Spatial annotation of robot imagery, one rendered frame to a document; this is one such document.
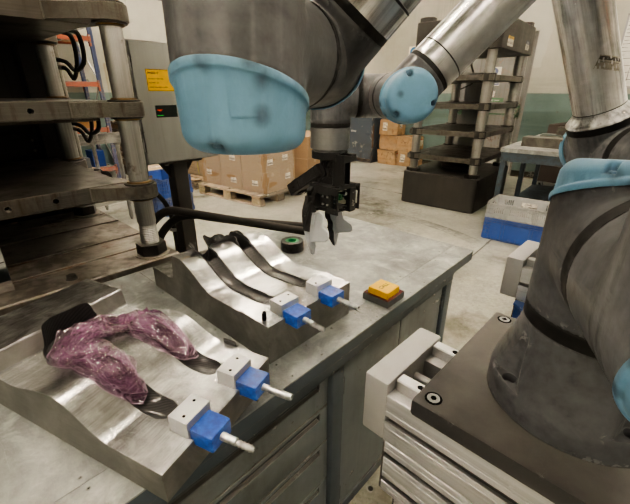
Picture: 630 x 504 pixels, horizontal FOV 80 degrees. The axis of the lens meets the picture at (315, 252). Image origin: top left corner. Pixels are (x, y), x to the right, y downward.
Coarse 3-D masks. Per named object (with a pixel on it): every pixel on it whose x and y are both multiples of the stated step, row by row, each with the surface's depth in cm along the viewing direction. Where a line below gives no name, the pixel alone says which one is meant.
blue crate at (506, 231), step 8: (488, 224) 358; (496, 224) 353; (504, 224) 348; (512, 224) 344; (520, 224) 340; (528, 224) 335; (488, 232) 360; (496, 232) 356; (504, 232) 351; (512, 232) 347; (520, 232) 342; (528, 232) 338; (536, 232) 334; (496, 240) 359; (504, 240) 353; (512, 240) 349; (520, 240) 344; (536, 240) 336
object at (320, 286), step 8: (312, 280) 85; (320, 280) 85; (328, 280) 85; (312, 288) 84; (320, 288) 84; (328, 288) 84; (336, 288) 84; (320, 296) 83; (328, 296) 82; (336, 296) 82; (328, 304) 82; (336, 304) 83; (344, 304) 81; (352, 304) 80
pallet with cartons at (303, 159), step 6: (306, 132) 573; (306, 138) 515; (300, 144) 523; (306, 144) 518; (294, 150) 531; (300, 150) 526; (306, 150) 521; (294, 156) 535; (300, 156) 530; (306, 156) 524; (300, 162) 533; (306, 162) 527; (312, 162) 538; (318, 162) 551; (300, 168) 536; (306, 168) 531; (300, 174) 540
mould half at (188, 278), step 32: (192, 256) 94; (224, 256) 96; (192, 288) 91; (224, 288) 89; (256, 288) 88; (288, 288) 87; (224, 320) 85; (256, 320) 75; (320, 320) 86; (256, 352) 79
